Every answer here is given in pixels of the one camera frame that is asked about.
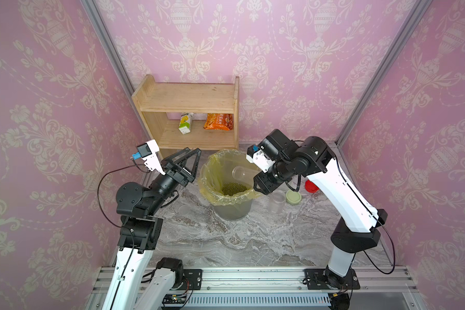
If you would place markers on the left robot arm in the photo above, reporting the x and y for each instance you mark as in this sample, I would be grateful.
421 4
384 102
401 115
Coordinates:
132 287

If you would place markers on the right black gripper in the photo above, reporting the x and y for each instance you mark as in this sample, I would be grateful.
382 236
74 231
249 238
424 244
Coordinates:
263 184

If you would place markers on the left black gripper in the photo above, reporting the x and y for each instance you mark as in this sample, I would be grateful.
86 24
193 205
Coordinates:
184 177

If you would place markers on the green white juice carton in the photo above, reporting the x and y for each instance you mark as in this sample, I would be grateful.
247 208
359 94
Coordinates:
186 122

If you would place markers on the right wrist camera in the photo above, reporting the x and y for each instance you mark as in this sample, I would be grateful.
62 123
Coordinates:
257 156

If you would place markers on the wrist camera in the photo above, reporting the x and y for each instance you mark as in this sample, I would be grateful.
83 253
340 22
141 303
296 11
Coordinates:
148 153
257 156

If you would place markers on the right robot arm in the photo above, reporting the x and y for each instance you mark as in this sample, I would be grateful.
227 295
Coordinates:
357 230

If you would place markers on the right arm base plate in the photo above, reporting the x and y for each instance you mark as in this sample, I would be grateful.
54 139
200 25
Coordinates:
324 279

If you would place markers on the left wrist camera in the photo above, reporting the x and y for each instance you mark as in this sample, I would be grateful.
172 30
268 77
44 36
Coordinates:
148 153

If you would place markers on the green mung beans pile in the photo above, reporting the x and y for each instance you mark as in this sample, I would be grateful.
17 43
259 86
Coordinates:
231 189

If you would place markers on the white lid glass jar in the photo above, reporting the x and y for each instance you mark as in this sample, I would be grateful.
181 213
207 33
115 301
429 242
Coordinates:
244 175

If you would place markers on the orange snack bag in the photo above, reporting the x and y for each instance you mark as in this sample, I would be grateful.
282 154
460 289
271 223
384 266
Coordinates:
216 121

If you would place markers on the yellow plastic bin liner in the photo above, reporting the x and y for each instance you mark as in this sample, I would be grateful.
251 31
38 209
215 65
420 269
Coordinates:
217 171

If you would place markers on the wooden two-tier shelf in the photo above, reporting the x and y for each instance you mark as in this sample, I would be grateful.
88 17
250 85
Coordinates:
154 101

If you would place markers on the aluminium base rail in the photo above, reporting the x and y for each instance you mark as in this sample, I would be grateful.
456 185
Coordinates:
281 288

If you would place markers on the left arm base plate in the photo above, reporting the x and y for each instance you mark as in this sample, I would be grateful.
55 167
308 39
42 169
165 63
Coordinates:
191 280

